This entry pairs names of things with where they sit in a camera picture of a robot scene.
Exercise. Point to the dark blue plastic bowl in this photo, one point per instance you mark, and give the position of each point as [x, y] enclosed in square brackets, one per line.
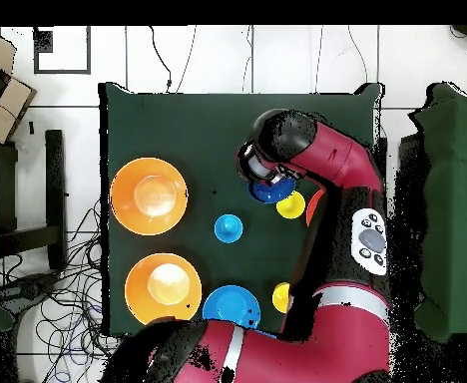
[267, 193]

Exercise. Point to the light blue plastic cup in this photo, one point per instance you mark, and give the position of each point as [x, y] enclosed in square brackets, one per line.
[228, 228]

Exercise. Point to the orange plastic bowl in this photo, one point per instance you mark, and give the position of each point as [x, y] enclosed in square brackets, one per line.
[149, 195]
[153, 295]

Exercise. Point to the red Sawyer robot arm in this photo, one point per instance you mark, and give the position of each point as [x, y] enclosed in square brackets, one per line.
[337, 159]

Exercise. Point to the dark green tablecloth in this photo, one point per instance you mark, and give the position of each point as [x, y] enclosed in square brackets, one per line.
[197, 131]

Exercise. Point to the yellow plastic cup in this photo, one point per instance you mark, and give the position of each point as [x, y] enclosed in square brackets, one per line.
[293, 207]
[280, 297]

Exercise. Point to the red plastic bowl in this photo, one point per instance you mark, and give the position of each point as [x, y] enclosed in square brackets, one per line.
[313, 207]

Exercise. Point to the light blue plastic bowl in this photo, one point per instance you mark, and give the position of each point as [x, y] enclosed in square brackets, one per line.
[229, 305]

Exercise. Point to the black box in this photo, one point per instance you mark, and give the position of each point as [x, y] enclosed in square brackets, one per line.
[411, 171]

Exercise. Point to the black equipment base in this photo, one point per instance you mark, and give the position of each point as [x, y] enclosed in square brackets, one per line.
[30, 289]

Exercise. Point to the black stand frame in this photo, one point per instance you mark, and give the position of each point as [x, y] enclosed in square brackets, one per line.
[54, 179]

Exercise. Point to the black square floor frame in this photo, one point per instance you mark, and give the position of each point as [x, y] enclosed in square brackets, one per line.
[36, 52]

